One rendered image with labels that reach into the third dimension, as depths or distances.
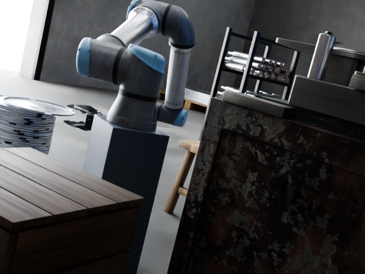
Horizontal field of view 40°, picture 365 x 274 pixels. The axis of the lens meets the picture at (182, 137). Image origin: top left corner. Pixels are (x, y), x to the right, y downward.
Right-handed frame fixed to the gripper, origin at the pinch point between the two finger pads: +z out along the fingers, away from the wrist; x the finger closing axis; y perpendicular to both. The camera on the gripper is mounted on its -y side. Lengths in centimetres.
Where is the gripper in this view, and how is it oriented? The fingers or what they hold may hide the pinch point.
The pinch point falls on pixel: (68, 113)
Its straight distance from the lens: 216.1
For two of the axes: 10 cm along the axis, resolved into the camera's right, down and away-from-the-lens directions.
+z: -9.7, -2.3, -0.5
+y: 0.1, 1.7, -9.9
